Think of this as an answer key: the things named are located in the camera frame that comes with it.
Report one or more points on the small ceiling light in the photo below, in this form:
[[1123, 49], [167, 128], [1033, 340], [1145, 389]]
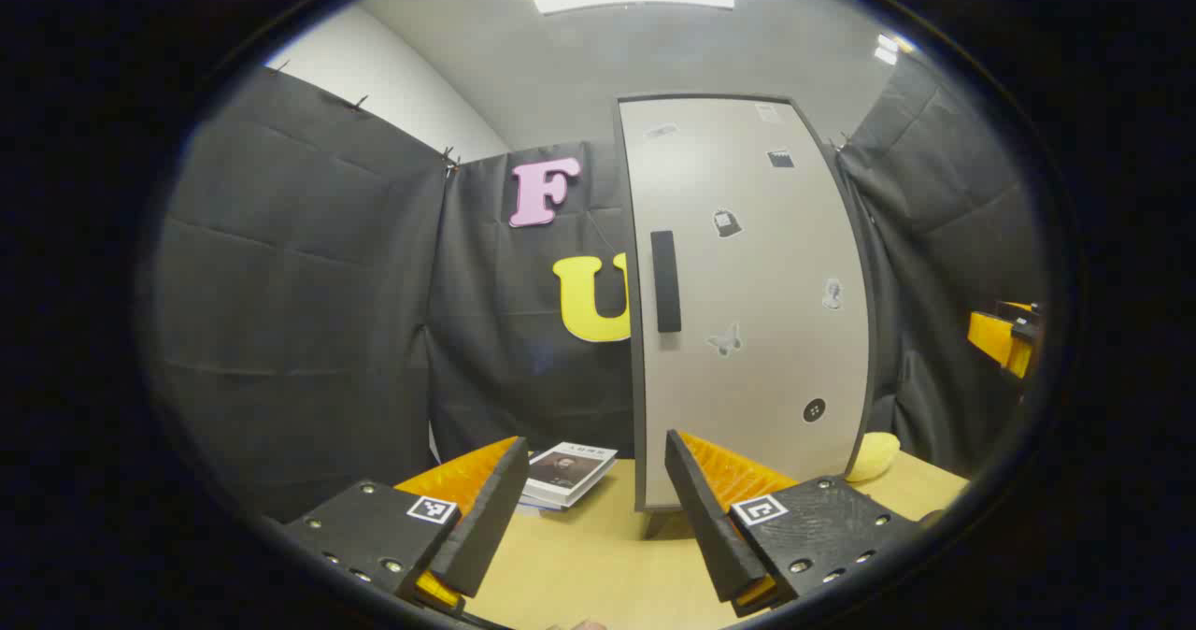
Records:
[[888, 49]]

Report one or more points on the black backdrop cloth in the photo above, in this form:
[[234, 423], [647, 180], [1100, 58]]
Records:
[[299, 284]]

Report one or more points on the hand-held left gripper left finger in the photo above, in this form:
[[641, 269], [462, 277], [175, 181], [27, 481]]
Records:
[[486, 518]]

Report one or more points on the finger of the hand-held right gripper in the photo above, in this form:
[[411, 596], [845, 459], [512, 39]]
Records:
[[998, 338]]

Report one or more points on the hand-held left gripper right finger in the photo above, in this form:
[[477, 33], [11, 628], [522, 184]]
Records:
[[710, 527]]

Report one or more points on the yellow soft lumpy toy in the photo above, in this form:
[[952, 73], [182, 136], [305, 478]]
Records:
[[874, 457]]

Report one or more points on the white book with portrait cover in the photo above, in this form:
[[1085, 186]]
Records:
[[570, 471]]

